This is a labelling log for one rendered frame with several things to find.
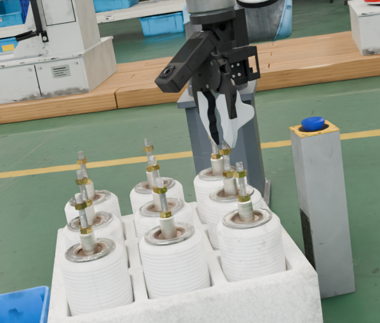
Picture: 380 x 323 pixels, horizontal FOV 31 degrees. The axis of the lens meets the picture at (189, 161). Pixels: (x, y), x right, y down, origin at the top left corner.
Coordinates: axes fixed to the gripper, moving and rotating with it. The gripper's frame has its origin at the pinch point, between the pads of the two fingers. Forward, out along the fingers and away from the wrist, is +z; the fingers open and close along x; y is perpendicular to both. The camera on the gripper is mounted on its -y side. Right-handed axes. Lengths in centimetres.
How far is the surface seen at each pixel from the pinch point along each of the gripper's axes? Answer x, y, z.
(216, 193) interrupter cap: 1.7, -1.1, 9.3
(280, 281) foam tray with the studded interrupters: -18.1, -6.6, 16.9
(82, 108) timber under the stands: 202, 74, 32
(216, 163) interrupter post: 9.6, 5.5, 7.2
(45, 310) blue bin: 14.9, -29.7, 22.8
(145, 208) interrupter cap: 7.3, -11.9, 9.3
